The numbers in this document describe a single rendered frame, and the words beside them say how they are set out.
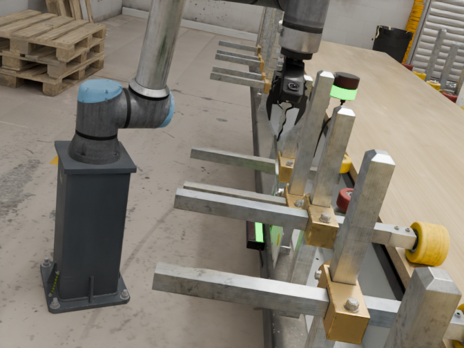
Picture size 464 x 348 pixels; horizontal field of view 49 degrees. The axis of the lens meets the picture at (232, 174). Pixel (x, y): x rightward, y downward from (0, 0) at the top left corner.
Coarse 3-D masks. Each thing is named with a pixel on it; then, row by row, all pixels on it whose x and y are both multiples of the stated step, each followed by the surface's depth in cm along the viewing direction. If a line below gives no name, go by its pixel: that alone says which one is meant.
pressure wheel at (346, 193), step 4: (344, 188) 126; (348, 188) 126; (352, 188) 127; (340, 192) 124; (344, 192) 124; (348, 192) 125; (340, 196) 123; (344, 196) 122; (348, 196) 122; (340, 200) 122; (344, 200) 121; (348, 200) 121; (340, 204) 123; (344, 204) 122; (348, 204) 121; (340, 208) 123; (344, 208) 122
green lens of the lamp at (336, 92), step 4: (332, 88) 116; (336, 88) 115; (340, 88) 114; (332, 92) 116; (336, 92) 115; (340, 92) 115; (344, 92) 114; (348, 92) 114; (352, 92) 115; (336, 96) 115; (340, 96) 115; (344, 96) 115; (348, 96) 115; (352, 96) 115
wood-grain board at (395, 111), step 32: (320, 64) 279; (352, 64) 298; (384, 64) 320; (384, 96) 235; (416, 96) 248; (352, 128) 177; (384, 128) 185; (416, 128) 193; (448, 128) 202; (352, 160) 148; (416, 160) 158; (448, 160) 164; (416, 192) 134; (448, 192) 139; (448, 224) 119; (448, 256) 105
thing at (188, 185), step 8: (184, 184) 122; (192, 184) 123; (200, 184) 124; (208, 184) 125; (208, 192) 122; (216, 192) 122; (224, 192) 122; (232, 192) 123; (240, 192) 124; (248, 192) 125; (256, 200) 123; (264, 200) 123; (272, 200) 123; (280, 200) 124; (336, 208) 126; (344, 216) 124
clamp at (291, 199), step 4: (284, 188) 129; (288, 188) 129; (284, 192) 128; (288, 192) 127; (284, 196) 127; (288, 196) 125; (292, 196) 125; (296, 196) 125; (300, 196) 126; (288, 200) 122; (292, 200) 123; (288, 204) 121; (292, 204) 121; (296, 208) 120; (300, 208) 120
